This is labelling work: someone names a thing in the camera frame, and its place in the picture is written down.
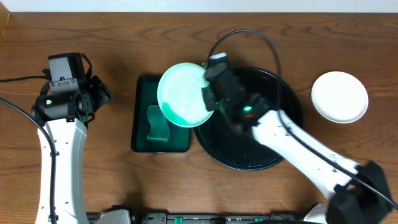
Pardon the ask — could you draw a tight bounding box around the light green plate green stain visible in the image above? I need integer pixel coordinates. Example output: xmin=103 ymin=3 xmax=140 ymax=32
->
xmin=157 ymin=62 xmax=213 ymax=128

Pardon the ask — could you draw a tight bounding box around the green scouring pad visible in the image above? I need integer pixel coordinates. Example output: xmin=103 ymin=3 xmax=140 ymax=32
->
xmin=146 ymin=105 xmax=170 ymax=142

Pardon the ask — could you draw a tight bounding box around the white plate green stain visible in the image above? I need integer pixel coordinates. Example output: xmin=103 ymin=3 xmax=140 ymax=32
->
xmin=311 ymin=71 xmax=369 ymax=124

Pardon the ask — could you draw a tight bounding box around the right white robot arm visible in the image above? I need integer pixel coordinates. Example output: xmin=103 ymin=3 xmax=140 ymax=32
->
xmin=202 ymin=65 xmax=397 ymax=223

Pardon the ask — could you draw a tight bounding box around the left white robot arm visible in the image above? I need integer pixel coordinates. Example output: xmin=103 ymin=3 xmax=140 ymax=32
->
xmin=32 ymin=76 xmax=131 ymax=224

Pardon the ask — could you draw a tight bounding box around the round black tray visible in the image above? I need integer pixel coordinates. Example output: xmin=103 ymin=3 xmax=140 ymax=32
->
xmin=193 ymin=67 xmax=303 ymax=172

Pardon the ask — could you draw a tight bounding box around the black rectangular water tray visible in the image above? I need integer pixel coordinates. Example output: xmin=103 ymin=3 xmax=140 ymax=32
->
xmin=131 ymin=75 xmax=191 ymax=153

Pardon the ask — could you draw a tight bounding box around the left black cable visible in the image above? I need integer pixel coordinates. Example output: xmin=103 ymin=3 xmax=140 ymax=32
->
xmin=0 ymin=75 xmax=60 ymax=224

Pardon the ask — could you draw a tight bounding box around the black cable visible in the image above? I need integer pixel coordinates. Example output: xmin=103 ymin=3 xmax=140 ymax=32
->
xmin=206 ymin=29 xmax=398 ymax=212
xmin=0 ymin=75 xmax=60 ymax=224

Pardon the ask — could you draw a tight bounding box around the right black cable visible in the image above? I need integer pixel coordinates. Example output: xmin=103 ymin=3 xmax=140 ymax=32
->
xmin=206 ymin=29 xmax=398 ymax=212

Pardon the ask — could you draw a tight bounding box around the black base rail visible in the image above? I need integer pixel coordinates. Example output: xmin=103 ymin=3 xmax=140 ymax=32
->
xmin=86 ymin=212 xmax=312 ymax=224

